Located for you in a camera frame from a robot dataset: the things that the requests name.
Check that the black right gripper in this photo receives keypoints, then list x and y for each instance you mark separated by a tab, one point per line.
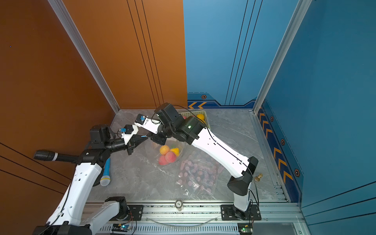
157	138

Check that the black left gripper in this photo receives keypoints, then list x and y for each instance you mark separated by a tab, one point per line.
130	146

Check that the yellow peach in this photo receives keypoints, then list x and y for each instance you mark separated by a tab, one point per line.
164	150

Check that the clear zip-top bag blue zipper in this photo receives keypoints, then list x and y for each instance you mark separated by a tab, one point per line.
153	154

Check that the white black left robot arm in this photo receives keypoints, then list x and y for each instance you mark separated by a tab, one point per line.
89	165

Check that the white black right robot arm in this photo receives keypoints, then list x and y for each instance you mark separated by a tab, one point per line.
193	131

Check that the pink-trimmed bag of bags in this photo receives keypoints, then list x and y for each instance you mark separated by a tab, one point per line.
198	174

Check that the green perforated plastic basket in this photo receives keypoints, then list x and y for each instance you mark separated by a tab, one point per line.
201	114

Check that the blue handheld microphone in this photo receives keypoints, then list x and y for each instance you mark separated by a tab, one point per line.
106	178

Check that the round silver knob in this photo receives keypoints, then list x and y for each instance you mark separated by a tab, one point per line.
178	205

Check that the green circuit board left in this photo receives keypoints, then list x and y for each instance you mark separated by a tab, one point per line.
121	228

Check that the green circuit board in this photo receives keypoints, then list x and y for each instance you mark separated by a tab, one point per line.
121	228
245	229

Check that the black microphone on stand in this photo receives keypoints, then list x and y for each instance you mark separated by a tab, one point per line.
49	156

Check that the small brass weight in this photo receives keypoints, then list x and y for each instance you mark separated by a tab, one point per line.
258	177

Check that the green circuit board right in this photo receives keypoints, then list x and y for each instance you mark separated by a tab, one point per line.
245	229

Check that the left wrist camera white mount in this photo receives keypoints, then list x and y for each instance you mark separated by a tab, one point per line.
129	134

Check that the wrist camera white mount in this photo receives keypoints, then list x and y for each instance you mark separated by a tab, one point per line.
129	134
146	123

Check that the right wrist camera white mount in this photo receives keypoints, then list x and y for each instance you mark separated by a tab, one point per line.
146	123

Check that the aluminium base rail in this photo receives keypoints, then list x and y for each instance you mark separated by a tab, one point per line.
209	218

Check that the aluminium corner post left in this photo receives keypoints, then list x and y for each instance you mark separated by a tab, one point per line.
69	26

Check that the aluminium corner post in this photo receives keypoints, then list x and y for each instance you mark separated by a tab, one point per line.
288	37
69	26

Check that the aluminium corner post right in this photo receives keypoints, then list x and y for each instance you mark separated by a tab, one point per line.
288	37

